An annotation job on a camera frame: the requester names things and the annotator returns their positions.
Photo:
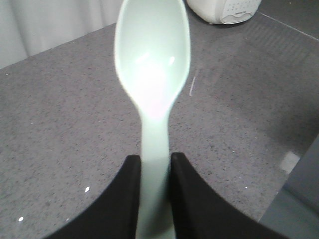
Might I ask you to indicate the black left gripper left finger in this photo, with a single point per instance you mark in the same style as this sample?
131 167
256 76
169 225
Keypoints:
114 214

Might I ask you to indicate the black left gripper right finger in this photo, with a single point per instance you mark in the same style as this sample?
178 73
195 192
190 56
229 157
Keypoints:
201 213

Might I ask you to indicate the mint green plastic spoon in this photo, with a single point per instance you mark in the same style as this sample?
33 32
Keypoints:
152 52

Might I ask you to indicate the white blender appliance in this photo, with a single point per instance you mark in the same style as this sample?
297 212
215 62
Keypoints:
224 11

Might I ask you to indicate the white pleated curtain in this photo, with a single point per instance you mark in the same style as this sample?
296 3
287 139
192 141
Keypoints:
28 27

